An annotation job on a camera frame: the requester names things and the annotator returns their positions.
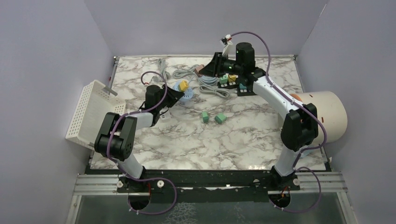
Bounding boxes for black power strip front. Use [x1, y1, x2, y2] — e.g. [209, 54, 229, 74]
[237, 88, 256, 97]

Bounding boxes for yellow adapter on rear strip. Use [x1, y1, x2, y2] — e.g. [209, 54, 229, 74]
[228, 74, 238, 83]

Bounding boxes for grey cable bundle front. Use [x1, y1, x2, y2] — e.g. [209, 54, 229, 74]
[199, 85, 231, 99]

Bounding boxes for green adapter on rear strip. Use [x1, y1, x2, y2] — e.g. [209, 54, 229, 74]
[219, 74, 228, 84]

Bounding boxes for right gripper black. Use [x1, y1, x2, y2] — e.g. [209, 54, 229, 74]
[199, 52, 243, 78]

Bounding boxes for aluminium rail base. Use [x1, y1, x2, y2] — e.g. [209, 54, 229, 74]
[72, 172, 348, 196]

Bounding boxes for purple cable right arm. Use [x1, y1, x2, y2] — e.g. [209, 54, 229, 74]
[229, 31, 329, 214]

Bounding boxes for green plug adapter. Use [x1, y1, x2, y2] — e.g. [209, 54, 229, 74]
[201, 112, 209, 124]
[215, 113, 227, 124]

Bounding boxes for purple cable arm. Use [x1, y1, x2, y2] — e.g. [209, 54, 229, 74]
[106, 71, 178, 216]
[229, 31, 329, 214]

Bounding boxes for black power strip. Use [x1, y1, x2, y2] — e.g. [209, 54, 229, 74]
[217, 81, 239, 90]
[237, 88, 256, 97]

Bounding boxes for white perforated plastic basket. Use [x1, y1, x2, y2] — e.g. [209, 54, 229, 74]
[65, 80, 126, 150]

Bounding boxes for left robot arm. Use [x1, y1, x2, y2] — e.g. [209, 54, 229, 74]
[94, 85, 184, 192]

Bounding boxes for yellow plug adapter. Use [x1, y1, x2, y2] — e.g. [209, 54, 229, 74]
[178, 80, 189, 92]

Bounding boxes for teal adapter on front strip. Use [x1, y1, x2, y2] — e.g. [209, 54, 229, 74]
[239, 84, 247, 91]

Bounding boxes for light blue coiled cable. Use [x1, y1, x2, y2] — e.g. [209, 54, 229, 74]
[198, 74, 221, 87]

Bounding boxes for black power strip rear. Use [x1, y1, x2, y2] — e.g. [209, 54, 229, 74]
[217, 81, 239, 90]

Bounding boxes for pink plug adapter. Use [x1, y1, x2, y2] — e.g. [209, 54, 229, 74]
[194, 64, 204, 77]

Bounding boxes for white power strip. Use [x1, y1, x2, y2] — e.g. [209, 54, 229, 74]
[160, 112, 171, 120]

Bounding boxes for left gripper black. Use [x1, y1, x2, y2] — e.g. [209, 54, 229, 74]
[156, 84, 184, 111]

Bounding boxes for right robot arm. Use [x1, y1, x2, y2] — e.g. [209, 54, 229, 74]
[199, 42, 318, 190]

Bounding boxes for grey cable bundle left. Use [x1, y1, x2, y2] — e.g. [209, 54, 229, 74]
[157, 58, 171, 82]

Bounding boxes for round blue power socket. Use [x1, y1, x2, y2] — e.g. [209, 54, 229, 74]
[172, 79, 194, 103]

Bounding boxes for cream cylinder with orange lid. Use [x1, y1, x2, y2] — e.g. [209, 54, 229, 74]
[291, 91, 348, 143]

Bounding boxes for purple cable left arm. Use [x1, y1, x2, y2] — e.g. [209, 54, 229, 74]
[106, 71, 178, 216]

